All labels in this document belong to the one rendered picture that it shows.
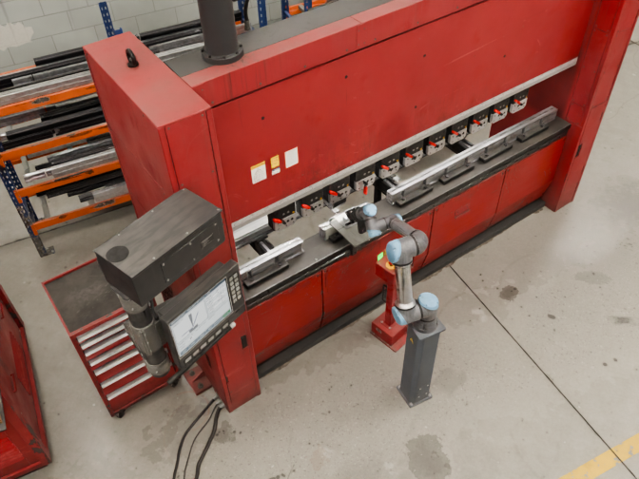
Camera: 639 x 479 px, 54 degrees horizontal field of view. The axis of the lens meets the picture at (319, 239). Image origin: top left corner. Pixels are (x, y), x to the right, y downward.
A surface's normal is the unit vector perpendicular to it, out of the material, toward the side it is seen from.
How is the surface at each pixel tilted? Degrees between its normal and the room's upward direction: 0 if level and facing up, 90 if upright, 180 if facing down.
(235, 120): 90
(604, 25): 90
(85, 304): 0
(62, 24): 90
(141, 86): 0
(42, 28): 90
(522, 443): 0
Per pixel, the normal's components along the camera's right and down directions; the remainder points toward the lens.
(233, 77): 0.58, 0.57
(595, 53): -0.81, 0.43
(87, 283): -0.03, -0.70
